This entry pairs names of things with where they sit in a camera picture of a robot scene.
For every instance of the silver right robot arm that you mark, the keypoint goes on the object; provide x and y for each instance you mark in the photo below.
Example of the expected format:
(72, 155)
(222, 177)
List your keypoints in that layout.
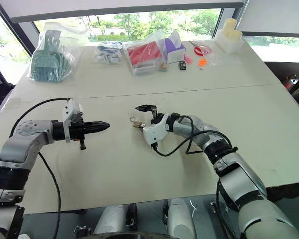
(239, 179)

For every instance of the silver rounded robot shell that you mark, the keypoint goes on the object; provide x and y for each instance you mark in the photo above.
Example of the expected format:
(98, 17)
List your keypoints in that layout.
(180, 219)
(112, 220)

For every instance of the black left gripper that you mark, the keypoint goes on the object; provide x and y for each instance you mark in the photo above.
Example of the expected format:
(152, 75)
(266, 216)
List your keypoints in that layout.
(76, 129)

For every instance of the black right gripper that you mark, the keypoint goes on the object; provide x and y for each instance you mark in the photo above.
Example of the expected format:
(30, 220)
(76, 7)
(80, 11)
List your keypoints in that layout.
(155, 117)

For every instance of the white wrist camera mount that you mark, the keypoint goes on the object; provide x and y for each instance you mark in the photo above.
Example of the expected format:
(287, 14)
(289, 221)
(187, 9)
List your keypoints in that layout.
(155, 132)
(71, 108)

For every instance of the brass padlock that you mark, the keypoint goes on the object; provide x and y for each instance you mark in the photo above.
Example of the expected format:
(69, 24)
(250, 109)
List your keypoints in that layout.
(137, 125)

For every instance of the orange small pieces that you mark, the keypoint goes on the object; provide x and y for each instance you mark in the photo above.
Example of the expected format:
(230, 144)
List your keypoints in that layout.
(202, 62)

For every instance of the red box in clear bag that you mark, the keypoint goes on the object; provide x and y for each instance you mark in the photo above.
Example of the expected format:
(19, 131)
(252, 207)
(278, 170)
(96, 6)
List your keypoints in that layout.
(144, 54)

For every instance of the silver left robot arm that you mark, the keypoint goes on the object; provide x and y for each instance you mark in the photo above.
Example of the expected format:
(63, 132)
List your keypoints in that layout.
(17, 147)

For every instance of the purple and white box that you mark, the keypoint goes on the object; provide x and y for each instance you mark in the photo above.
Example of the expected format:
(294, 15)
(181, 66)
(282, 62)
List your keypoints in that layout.
(175, 52)

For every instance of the small packaged brass item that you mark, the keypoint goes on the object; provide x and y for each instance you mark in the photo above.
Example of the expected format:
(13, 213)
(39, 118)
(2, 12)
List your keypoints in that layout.
(163, 67)

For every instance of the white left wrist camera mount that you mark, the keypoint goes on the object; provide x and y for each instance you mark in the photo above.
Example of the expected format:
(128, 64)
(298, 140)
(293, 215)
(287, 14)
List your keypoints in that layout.
(71, 108)

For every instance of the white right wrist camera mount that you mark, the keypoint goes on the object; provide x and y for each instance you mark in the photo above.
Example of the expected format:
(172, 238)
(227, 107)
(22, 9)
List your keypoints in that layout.
(155, 132)

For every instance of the small black device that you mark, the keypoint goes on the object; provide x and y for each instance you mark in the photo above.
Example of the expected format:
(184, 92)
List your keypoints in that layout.
(182, 65)

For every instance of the green dustpans in clear bag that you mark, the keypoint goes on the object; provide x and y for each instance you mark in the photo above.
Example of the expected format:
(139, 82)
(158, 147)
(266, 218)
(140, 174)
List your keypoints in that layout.
(48, 64)

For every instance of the clear bag of white parts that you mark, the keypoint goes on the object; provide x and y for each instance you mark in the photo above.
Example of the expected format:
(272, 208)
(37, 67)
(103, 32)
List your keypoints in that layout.
(107, 53)

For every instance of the red fire extinguisher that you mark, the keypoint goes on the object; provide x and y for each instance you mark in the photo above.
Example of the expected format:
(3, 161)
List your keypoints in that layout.
(291, 82)

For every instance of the pink small item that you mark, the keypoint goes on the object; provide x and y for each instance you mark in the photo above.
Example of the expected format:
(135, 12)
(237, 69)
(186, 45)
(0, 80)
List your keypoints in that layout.
(188, 59)

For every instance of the white roller blind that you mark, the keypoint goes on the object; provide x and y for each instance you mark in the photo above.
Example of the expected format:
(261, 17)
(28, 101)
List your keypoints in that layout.
(114, 7)
(276, 17)

